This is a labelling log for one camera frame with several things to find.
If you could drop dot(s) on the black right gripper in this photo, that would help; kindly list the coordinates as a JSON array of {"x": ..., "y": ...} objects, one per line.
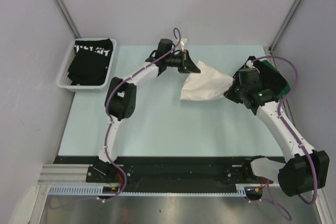
[{"x": 229, "y": 94}]

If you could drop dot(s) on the light blue cable duct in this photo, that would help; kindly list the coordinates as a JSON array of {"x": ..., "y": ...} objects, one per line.
[{"x": 104, "y": 191}]

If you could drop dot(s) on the folded black t-shirt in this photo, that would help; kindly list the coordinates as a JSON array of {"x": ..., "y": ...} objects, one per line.
[{"x": 257, "y": 64}]

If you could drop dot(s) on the aluminium front frame rail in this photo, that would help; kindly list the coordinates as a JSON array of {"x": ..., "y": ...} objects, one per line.
[{"x": 63, "y": 174}]

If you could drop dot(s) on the folded green t-shirt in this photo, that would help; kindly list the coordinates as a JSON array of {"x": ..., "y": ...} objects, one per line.
[{"x": 273, "y": 80}]

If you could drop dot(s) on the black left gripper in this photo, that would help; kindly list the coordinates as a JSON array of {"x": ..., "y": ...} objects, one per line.
[{"x": 186, "y": 65}]

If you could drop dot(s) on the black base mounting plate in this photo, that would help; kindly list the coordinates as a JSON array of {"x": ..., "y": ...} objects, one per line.
[{"x": 190, "y": 175}]

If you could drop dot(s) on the black t-shirt white lettering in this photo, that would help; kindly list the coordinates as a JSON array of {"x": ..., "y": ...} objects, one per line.
[{"x": 91, "y": 62}]

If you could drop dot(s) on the white plastic laundry basket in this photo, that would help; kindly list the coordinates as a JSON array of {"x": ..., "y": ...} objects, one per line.
[{"x": 64, "y": 82}]

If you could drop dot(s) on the aluminium post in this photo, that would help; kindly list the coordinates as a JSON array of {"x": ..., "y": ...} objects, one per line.
[
  {"x": 67, "y": 17},
  {"x": 285, "y": 24}
]

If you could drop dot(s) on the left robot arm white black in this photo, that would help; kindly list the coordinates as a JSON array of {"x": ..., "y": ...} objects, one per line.
[{"x": 122, "y": 93}]

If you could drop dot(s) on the right rear aluminium post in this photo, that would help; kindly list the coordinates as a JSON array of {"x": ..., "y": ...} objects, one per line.
[{"x": 285, "y": 24}]

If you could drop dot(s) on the white floral print t-shirt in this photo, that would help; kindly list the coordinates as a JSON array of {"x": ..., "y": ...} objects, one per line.
[{"x": 208, "y": 85}]

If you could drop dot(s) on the left rear aluminium post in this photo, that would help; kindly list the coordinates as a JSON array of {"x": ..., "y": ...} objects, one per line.
[{"x": 67, "y": 17}]

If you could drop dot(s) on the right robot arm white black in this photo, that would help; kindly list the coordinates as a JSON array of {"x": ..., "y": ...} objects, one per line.
[{"x": 305, "y": 169}]

